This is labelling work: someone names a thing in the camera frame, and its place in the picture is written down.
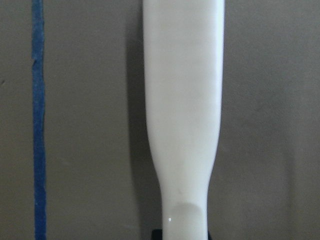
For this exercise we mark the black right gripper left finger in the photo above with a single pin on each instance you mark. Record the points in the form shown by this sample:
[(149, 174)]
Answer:
[(157, 234)]

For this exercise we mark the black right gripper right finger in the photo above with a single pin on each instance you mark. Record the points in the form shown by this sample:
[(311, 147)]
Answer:
[(209, 236)]

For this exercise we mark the beige hand brush black bristles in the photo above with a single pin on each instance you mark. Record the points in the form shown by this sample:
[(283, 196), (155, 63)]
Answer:
[(183, 70)]

